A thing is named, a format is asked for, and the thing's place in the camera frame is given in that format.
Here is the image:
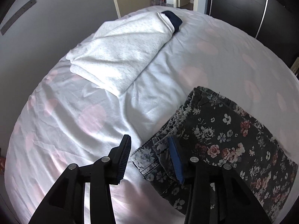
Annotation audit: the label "black sliding door wardrobe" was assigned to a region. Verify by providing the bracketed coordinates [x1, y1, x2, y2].
[206, 0, 299, 68]

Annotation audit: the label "bed with polka dot sheet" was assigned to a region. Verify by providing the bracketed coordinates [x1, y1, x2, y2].
[3, 6, 299, 224]

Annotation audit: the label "navy blue garment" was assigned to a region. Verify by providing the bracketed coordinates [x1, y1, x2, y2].
[161, 10, 183, 33]

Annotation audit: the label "dark floral denim pants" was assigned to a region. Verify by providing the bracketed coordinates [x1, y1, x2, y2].
[131, 86, 299, 224]

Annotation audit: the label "grey wall strip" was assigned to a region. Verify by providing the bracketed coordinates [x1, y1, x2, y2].
[0, 0, 38, 36]

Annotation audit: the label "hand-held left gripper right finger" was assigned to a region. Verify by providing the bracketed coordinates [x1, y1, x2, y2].
[168, 135, 272, 224]

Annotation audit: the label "folded white towel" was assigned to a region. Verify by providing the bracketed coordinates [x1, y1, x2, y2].
[66, 11, 175, 97]

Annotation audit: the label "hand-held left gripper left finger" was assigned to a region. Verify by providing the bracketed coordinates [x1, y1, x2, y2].
[28, 134, 132, 224]

